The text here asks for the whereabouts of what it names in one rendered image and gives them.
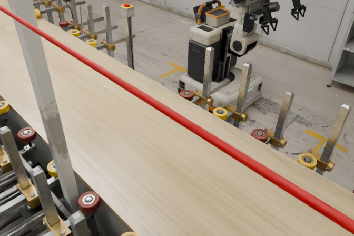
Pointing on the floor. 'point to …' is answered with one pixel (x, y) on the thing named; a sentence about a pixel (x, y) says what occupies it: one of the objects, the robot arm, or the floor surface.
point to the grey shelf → (342, 62)
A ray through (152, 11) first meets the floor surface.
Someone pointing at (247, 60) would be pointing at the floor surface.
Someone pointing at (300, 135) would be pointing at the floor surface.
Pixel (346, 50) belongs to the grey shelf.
